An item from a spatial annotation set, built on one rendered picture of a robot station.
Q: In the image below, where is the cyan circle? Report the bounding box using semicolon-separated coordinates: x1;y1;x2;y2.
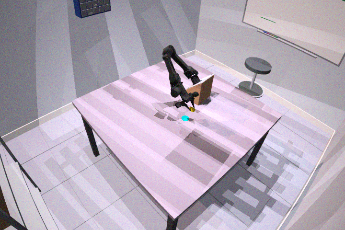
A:
182;115;189;121

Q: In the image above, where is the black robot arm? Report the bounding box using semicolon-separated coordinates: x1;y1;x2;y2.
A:
162;45;201;103

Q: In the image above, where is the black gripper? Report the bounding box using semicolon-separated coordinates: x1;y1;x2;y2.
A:
175;90;199;110

